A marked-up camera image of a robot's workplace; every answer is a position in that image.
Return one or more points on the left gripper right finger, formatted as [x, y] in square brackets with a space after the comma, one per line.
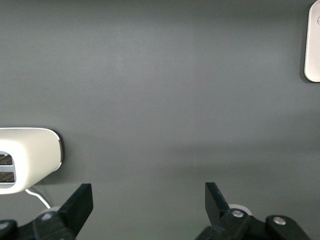
[220, 212]

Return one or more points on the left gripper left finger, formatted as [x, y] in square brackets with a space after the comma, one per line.
[76, 210]

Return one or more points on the cream tray with rabbit print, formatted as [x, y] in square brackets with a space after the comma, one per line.
[313, 42]

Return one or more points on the white toaster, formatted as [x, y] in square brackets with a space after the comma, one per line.
[32, 155]

